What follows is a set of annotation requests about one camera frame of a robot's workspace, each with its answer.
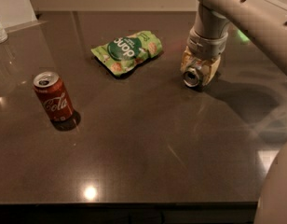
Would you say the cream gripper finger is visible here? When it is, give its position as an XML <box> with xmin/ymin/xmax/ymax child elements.
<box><xmin>202</xmin><ymin>56</ymin><xmax>221</xmax><ymax>86</ymax></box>
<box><xmin>180</xmin><ymin>47</ymin><xmax>201</xmax><ymax>74</ymax></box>

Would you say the silver green 7up can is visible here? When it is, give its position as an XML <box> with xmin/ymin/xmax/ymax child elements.
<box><xmin>183</xmin><ymin>64</ymin><xmax>206</xmax><ymax>88</ymax></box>

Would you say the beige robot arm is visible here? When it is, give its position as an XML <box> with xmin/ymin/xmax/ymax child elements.
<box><xmin>181</xmin><ymin>0</ymin><xmax>287</xmax><ymax>224</ymax></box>

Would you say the red cola can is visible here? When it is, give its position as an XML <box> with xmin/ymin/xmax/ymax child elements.
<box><xmin>34</xmin><ymin>72</ymin><xmax>74</xmax><ymax>122</ymax></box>

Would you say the green snack bag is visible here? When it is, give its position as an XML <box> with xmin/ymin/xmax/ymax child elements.
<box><xmin>91</xmin><ymin>31</ymin><xmax>163</xmax><ymax>77</ymax></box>

